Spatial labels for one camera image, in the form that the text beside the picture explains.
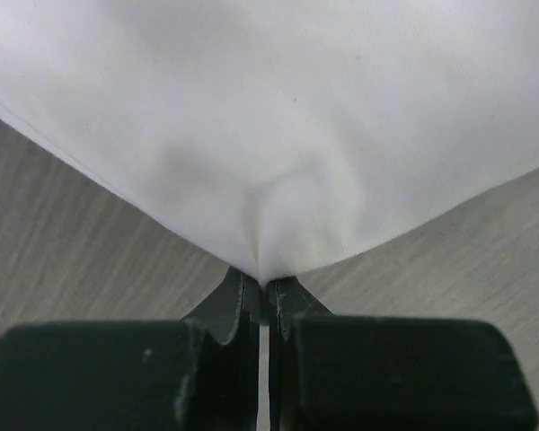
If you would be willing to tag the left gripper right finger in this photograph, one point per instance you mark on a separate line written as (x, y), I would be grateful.
(339, 372)

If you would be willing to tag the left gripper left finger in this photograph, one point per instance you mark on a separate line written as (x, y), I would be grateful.
(196, 373)

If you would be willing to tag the white t shirt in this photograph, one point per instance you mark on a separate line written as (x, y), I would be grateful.
(281, 136)

